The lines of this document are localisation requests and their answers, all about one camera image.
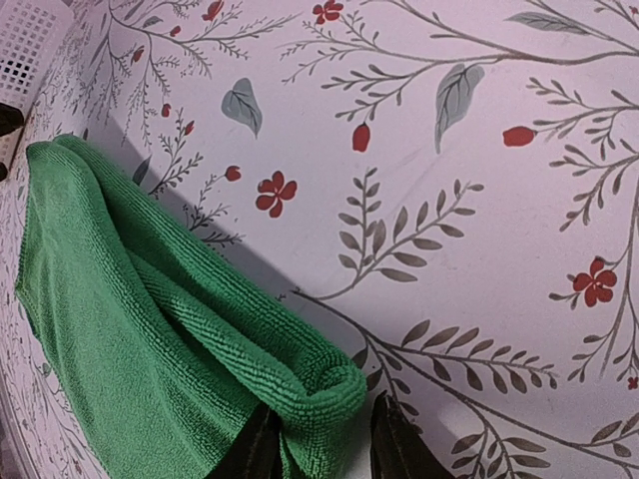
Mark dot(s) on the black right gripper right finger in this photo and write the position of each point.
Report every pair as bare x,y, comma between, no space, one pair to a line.
396,450

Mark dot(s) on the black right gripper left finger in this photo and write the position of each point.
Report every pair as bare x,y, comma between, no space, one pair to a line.
256,451

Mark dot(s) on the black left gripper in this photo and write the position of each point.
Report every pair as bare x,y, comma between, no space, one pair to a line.
11,120

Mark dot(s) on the green microfiber towel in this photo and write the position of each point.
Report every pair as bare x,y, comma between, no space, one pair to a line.
164,350

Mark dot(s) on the white plastic basket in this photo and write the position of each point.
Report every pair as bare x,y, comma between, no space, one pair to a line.
31,32

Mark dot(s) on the floral patterned table mat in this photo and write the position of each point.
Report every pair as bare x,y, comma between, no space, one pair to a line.
448,190

